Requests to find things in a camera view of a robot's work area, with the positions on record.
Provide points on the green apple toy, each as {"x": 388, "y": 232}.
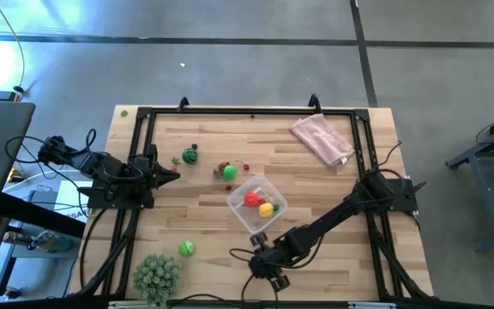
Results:
{"x": 230, "y": 172}

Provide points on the clear plastic container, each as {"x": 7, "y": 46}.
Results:
{"x": 240, "y": 214}

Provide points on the large red tomato toy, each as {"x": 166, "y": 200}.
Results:
{"x": 251, "y": 199}

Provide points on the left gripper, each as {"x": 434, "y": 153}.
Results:
{"x": 146, "y": 171}

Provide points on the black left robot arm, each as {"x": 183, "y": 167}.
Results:
{"x": 101, "y": 165}

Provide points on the pale pink folded towel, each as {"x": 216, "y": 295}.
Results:
{"x": 322, "y": 139}

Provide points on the striped green watermelon toy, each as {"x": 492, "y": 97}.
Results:
{"x": 190, "y": 155}

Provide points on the black metal table frame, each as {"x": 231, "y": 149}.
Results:
{"x": 272, "y": 111}

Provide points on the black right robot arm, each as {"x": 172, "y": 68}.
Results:
{"x": 337, "y": 214}

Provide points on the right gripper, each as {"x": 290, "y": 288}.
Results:
{"x": 272, "y": 259}

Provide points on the artificial green potted plant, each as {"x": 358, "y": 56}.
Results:
{"x": 157, "y": 279}

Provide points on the black desk stand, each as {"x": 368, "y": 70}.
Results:
{"x": 37, "y": 214}

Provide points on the white paper label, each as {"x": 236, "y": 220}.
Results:
{"x": 69, "y": 201}

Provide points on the lime green ball toy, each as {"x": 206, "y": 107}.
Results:
{"x": 186, "y": 248}

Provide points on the blue-grey metal cart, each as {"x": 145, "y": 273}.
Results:
{"x": 465, "y": 159}

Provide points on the grey hand tool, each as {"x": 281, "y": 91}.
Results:
{"x": 45, "y": 240}

